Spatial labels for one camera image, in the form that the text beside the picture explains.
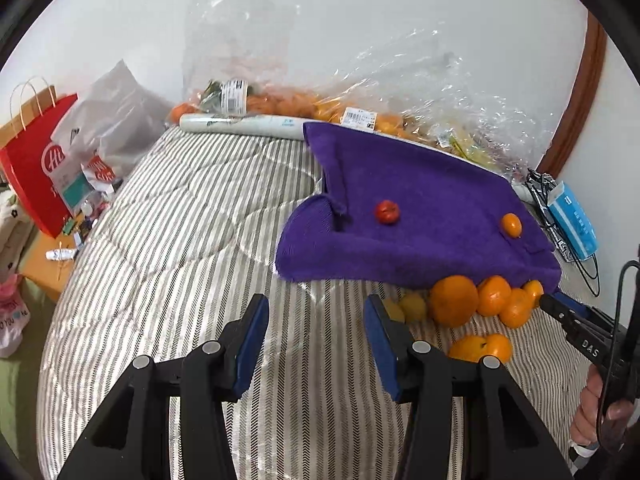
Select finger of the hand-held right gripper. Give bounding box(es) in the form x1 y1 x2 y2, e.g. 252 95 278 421
538 293 581 346
559 294 618 333

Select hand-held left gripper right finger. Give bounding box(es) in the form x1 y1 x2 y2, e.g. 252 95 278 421
363 294 575 480

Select pink printed bag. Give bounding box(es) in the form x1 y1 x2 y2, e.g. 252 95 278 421
0 274 32 359

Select light wooden board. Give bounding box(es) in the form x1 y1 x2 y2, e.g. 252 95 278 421
19 229 87 303

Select purple towel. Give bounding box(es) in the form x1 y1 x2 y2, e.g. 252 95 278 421
275 121 562 295

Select small red fruit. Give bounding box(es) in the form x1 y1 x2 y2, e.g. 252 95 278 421
375 200 401 225

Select blue tissue pack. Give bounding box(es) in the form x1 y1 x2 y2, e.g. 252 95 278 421
546 181 599 262

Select clear bag of small oranges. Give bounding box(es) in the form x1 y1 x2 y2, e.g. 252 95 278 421
300 35 416 138

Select white floral cloth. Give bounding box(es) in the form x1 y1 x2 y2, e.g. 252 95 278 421
0 184 37 281

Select brown wooden door frame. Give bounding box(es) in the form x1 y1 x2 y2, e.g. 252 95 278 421
536 9 609 177

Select red paper shopping bag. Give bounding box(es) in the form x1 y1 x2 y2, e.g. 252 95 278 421
0 76 80 239

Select grey plastic bag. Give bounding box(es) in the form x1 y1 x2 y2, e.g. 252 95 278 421
50 59 173 198

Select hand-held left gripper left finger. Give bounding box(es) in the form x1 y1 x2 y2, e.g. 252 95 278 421
57 294 271 480

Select large orange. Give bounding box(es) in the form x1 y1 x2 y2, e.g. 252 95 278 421
429 275 480 327

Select black cable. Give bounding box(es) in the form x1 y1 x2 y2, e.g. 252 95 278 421
601 259 640 423

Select white paper roll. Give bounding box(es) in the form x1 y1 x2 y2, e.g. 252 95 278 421
179 112 307 142

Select person's right hand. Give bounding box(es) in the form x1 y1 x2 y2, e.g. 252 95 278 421
570 360 640 447

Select striped grey white blanket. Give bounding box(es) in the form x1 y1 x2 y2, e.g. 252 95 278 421
36 124 640 480

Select person's right forearm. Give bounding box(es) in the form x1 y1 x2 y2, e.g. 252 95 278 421
566 439 601 476

